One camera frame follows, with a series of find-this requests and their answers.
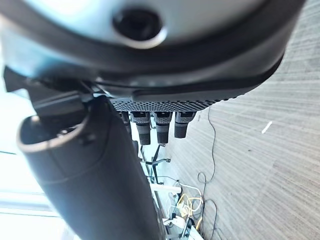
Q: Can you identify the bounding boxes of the thin black floor cable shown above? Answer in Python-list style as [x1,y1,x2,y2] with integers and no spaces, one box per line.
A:
[196,106,219,240]

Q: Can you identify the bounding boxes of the white tube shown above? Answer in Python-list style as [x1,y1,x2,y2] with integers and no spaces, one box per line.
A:
[149,184,181,194]

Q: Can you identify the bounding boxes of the white cable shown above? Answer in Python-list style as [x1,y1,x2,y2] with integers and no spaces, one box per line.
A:
[159,176,204,201]

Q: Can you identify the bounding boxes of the white power strip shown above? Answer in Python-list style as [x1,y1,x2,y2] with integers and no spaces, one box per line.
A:
[161,216,187,229]

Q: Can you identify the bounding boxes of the black office chair base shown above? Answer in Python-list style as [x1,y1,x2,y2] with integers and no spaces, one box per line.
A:
[134,141,172,185]

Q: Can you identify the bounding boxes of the white tape strip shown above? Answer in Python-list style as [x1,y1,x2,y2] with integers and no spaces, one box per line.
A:
[260,120,274,135]

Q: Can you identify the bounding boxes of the yellow cable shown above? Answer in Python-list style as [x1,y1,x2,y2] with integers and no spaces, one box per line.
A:
[177,192,204,232]

